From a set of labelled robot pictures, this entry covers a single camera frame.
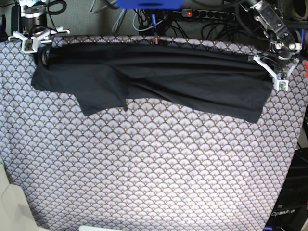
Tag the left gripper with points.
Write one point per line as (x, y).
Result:
(277, 69)

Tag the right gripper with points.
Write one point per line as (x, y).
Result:
(37, 34)

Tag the dark navy T-shirt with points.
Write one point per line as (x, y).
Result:
(103, 76)

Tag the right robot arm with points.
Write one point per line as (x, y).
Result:
(39, 13)

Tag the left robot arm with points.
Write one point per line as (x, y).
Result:
(282, 45)

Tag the red clamp at right edge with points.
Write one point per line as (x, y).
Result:
(306, 69)

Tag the blue clamp at right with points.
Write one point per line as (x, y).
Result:
(302, 39)

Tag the white power strip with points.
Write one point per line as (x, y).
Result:
(206, 14)

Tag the black OpenArm box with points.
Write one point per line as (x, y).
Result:
(290, 212)

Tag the beige cardboard box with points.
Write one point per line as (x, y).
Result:
(15, 214)

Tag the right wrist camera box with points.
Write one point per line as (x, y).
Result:
(28, 46)

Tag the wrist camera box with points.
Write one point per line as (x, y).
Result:
(280, 84)
(28, 46)

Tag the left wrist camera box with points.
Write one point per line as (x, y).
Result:
(280, 84)

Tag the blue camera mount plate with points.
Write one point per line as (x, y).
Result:
(150, 4)

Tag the blue-handled red clamp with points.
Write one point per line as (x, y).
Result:
(154, 25)

